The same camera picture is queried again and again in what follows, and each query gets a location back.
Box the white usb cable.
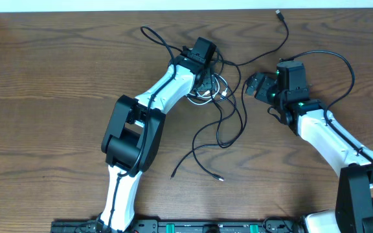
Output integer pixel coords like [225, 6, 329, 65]
[186, 74, 229, 106]

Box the black usb cable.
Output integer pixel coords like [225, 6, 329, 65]
[170, 9, 290, 182]

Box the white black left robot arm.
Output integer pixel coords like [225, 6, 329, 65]
[98, 38, 216, 232]

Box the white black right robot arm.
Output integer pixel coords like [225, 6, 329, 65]
[245, 60, 373, 232]

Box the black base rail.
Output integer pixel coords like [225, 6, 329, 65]
[50, 218, 306, 233]

